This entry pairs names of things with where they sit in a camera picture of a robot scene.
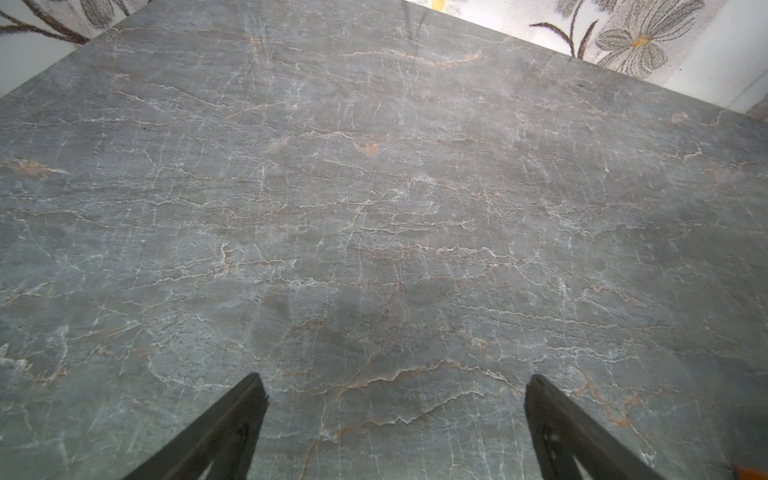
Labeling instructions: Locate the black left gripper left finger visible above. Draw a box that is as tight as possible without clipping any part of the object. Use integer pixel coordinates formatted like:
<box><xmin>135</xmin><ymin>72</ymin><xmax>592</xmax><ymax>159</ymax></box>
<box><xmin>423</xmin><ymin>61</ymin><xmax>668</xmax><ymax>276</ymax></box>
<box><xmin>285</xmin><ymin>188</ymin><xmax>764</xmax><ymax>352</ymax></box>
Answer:
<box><xmin>126</xmin><ymin>373</ymin><xmax>269</xmax><ymax>479</ymax></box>

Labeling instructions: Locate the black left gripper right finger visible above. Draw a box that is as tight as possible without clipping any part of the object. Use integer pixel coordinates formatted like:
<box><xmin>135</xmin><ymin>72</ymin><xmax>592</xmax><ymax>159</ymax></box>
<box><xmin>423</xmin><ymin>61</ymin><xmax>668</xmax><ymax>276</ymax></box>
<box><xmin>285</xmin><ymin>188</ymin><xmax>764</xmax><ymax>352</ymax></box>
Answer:
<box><xmin>524</xmin><ymin>374</ymin><xmax>661</xmax><ymax>480</ymax></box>

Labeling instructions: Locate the orange small lego brick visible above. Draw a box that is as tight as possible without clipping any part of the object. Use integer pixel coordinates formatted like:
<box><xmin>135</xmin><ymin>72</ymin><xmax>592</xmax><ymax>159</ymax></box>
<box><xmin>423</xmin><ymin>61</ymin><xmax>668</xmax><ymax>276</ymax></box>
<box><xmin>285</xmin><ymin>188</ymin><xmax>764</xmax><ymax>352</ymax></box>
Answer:
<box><xmin>733</xmin><ymin>466</ymin><xmax>768</xmax><ymax>480</ymax></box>

